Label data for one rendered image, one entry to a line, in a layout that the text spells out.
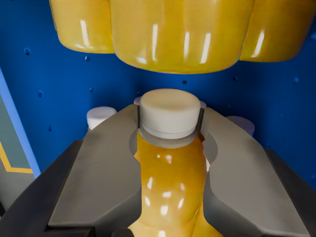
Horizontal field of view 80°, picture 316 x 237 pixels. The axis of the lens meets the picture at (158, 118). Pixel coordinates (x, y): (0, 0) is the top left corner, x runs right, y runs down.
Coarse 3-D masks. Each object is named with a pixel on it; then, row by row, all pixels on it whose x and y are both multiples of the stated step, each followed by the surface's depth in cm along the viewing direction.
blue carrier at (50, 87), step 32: (0, 0) 14; (32, 0) 17; (0, 32) 15; (32, 32) 18; (0, 64) 14; (32, 64) 18; (64, 64) 22; (96, 64) 26; (256, 64) 24; (288, 64) 20; (32, 96) 19; (64, 96) 23; (96, 96) 28; (128, 96) 31; (224, 96) 29; (256, 96) 25; (288, 96) 21; (32, 128) 19; (64, 128) 24; (256, 128) 26; (288, 128) 21; (32, 160) 19; (288, 160) 21
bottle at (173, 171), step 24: (144, 144) 13; (168, 144) 12; (192, 144) 13; (144, 168) 12; (168, 168) 12; (192, 168) 12; (144, 192) 13; (168, 192) 12; (192, 192) 13; (144, 216) 14; (168, 216) 13; (192, 216) 14
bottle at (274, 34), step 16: (256, 0) 10; (272, 0) 10; (288, 0) 10; (304, 0) 10; (256, 16) 10; (272, 16) 10; (288, 16) 10; (304, 16) 10; (256, 32) 11; (272, 32) 11; (288, 32) 11; (304, 32) 11; (256, 48) 11; (272, 48) 11; (288, 48) 11
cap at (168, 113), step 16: (144, 96) 12; (160, 96) 13; (176, 96) 13; (192, 96) 13; (144, 112) 11; (160, 112) 11; (176, 112) 11; (192, 112) 11; (144, 128) 12; (160, 128) 11; (176, 128) 11; (192, 128) 12
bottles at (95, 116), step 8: (48, 0) 17; (136, 104) 27; (88, 112) 25; (96, 112) 25; (104, 112) 25; (112, 112) 25; (88, 120) 24; (96, 120) 23; (232, 120) 24; (240, 120) 24; (248, 120) 24; (88, 128) 25; (248, 128) 23; (200, 136) 28
